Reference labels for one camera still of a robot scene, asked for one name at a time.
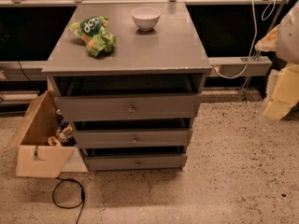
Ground grey window ledge rail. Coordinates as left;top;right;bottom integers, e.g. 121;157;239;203
0;56;272;81

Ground grey drawer cabinet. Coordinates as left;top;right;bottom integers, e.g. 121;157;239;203
43;3;211;164

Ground items inside cardboard box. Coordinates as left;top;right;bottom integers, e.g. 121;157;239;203
48;109;77;147

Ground green chip bag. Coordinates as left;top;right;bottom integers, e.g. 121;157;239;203
68;16;116;57

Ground black floor cable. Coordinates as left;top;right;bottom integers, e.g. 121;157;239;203
51;177;86;224

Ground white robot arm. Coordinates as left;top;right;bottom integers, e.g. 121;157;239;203
255;1;299;120

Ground grey top drawer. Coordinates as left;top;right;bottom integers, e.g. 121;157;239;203
55;94;201;121

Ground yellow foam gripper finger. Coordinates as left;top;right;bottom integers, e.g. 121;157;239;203
263;63;299;120

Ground white ceramic bowl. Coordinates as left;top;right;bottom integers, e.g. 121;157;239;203
131;7;161;31

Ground open cardboard box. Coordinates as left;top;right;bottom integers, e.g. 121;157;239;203
3;91;75;178

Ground white hanging cable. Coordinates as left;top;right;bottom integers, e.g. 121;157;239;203
212;0;277;80

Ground grey bottom drawer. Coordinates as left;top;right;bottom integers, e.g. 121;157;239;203
85;154;187;172

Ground grey drawer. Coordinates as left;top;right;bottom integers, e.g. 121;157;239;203
75;128;192;148
55;94;201;121
85;154;187;172

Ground grey middle drawer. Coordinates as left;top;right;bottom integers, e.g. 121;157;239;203
75;128;192;148

